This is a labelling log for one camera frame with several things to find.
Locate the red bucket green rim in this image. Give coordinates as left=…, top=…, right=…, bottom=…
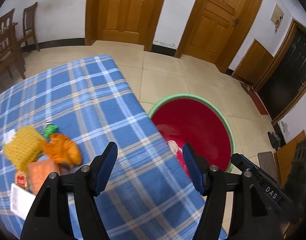
left=148, top=94, right=236, bottom=173

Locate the red snack packet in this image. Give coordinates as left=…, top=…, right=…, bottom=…
left=15, top=171, right=29, bottom=190

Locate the wooden chair near table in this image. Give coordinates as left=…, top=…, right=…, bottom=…
left=0, top=8, right=26, bottom=79

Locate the white tissue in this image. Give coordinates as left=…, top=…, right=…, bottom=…
left=167, top=140, right=178, bottom=156

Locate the right wooden door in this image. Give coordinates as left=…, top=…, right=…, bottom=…
left=175, top=0, right=263, bottom=73

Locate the wooden cabinet door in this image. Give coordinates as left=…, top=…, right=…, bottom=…
left=232, top=40, right=273, bottom=86

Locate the left wooden door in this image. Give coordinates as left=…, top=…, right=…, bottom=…
left=85, top=0, right=164, bottom=51

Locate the white teal carton box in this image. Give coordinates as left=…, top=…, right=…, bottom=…
left=10, top=183, right=36, bottom=220

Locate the far wooden chair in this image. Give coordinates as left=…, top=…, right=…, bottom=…
left=18, top=2, right=40, bottom=51

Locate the dark doorway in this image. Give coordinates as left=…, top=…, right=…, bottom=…
left=255, top=20, right=306, bottom=125

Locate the blue plaid tablecloth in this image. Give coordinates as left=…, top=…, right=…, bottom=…
left=0, top=55, right=204, bottom=239

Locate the green small toy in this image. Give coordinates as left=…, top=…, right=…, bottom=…
left=43, top=124, right=58, bottom=137

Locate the orange cardboard box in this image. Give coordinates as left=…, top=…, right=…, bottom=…
left=27, top=159, right=60, bottom=195

